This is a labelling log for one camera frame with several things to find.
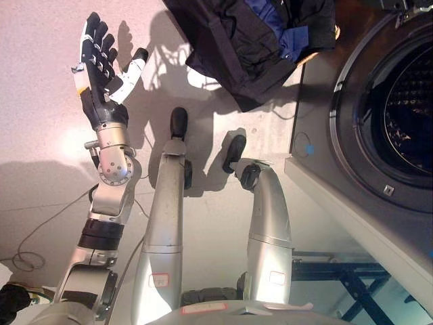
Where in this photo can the silver left robot leg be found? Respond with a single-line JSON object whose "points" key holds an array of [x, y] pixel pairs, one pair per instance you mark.
{"points": [[165, 210]]}

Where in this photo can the black garment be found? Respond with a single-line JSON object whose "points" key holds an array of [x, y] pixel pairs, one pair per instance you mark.
{"points": [[230, 50]]}

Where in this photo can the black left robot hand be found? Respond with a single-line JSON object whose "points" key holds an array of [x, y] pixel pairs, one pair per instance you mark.
{"points": [[98, 78]]}

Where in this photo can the white red-bordered leg label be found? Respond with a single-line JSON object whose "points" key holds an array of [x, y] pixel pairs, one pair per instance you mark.
{"points": [[278, 277], [158, 280]]}

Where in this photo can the white red-bordered torso label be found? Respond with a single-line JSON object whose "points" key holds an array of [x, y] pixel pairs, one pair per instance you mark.
{"points": [[204, 308]]}

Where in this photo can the blue tape piece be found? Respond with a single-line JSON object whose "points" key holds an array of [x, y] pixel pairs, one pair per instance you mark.
{"points": [[308, 148]]}

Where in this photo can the silver right robot leg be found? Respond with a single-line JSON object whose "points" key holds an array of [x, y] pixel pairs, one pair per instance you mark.
{"points": [[267, 220]]}

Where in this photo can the black fabric object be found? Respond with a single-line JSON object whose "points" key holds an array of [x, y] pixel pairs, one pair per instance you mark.
{"points": [[11, 301]]}

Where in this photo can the black metal frame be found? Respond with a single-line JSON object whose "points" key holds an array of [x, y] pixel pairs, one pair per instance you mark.
{"points": [[352, 274]]}

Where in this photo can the black right robot foot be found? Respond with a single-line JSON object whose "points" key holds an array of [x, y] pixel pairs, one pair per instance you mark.
{"points": [[235, 150]]}

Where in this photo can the black robot foot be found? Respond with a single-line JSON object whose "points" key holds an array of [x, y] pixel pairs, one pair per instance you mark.
{"points": [[235, 150], [179, 122]]}

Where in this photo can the grey front-load washing machine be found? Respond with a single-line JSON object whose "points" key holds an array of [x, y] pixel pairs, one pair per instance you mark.
{"points": [[341, 159]]}

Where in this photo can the silver robot leg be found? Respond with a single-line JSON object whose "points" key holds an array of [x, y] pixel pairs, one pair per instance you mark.
{"points": [[165, 210], [267, 220]]}

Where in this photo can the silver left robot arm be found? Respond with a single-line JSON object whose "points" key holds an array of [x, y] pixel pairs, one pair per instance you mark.
{"points": [[111, 169]]}

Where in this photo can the grey robot torso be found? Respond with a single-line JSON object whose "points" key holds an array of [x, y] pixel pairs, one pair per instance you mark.
{"points": [[220, 316]]}

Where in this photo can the blue garment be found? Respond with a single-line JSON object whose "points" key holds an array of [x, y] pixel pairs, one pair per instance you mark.
{"points": [[294, 37]]}

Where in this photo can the black left robot foot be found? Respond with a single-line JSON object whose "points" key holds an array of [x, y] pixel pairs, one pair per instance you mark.
{"points": [[179, 122]]}

